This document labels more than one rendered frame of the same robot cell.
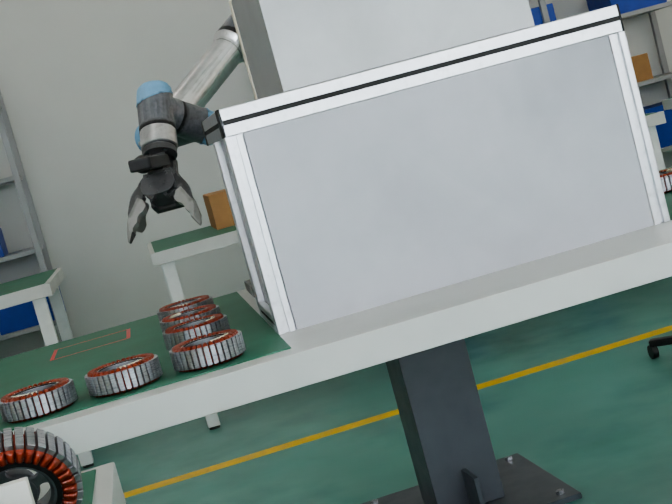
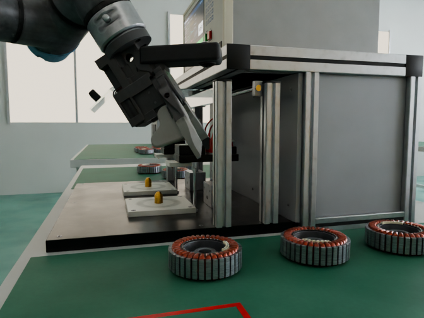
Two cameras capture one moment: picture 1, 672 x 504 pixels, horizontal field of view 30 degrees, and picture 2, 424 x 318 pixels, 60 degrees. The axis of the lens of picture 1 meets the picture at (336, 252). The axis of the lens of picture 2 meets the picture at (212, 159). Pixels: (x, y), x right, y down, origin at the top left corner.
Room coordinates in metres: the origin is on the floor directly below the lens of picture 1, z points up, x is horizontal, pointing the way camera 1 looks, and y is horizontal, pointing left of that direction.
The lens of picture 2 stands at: (2.52, 0.86, 0.97)
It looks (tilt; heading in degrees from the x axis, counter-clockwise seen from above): 5 degrees down; 263
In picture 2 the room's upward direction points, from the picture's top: straight up
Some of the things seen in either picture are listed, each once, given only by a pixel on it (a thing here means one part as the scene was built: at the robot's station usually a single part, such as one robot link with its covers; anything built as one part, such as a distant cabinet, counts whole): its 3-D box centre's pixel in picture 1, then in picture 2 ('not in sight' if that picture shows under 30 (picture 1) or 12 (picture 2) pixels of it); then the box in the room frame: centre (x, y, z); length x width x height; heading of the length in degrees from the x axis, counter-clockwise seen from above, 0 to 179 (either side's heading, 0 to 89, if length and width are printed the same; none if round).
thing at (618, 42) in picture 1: (607, 131); not in sight; (2.20, -0.52, 0.91); 0.28 x 0.03 x 0.32; 8
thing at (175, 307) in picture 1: (186, 310); (205, 255); (2.46, 0.32, 0.77); 0.11 x 0.11 x 0.04
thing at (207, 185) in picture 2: not in sight; (216, 193); (2.39, -0.04, 0.80); 0.07 x 0.05 x 0.06; 98
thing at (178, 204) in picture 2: not in sight; (158, 205); (2.53, -0.02, 0.78); 0.15 x 0.15 x 0.01; 8
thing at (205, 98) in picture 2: not in sight; (188, 103); (2.45, -0.15, 1.03); 0.62 x 0.01 x 0.03; 98
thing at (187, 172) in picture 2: not in sight; (194, 179); (2.42, -0.28, 0.80); 0.07 x 0.05 x 0.06; 98
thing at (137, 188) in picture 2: not in sight; (148, 188); (2.57, -0.26, 0.78); 0.15 x 0.15 x 0.01; 8
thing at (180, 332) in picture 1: (196, 332); (398, 236); (2.10, 0.26, 0.77); 0.11 x 0.11 x 0.04
